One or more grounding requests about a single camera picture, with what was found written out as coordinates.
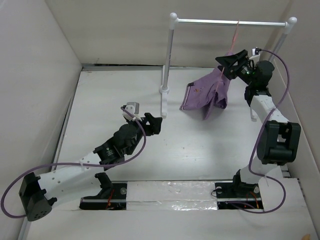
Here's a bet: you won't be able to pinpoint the purple trousers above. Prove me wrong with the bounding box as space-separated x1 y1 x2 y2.
179 67 231 120

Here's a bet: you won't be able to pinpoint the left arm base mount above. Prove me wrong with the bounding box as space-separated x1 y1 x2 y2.
79 172 128 211

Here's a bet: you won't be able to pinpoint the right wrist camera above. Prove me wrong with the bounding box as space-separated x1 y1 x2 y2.
249 48 260 61

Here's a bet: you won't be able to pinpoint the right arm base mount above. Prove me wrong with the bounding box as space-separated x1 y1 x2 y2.
210 170 264 210

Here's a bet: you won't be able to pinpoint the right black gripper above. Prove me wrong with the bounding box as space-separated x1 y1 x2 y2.
215 49 256 87

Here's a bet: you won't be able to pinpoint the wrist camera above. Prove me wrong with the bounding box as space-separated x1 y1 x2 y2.
122 102 141 121
249 48 260 61

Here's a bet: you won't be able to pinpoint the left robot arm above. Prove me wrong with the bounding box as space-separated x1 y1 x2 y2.
19 112 163 222

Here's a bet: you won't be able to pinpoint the white clothes rack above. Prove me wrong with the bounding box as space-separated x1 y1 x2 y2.
158 12 298 122

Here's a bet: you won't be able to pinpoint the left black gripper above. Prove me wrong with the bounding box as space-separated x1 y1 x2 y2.
125 113 161 156

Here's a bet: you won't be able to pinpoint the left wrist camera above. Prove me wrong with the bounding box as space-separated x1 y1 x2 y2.
122 102 141 121

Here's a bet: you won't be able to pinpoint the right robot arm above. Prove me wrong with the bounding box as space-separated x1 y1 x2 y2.
216 50 301 197

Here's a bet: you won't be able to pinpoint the pink wire hanger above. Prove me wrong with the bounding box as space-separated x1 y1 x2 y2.
215 20 240 91

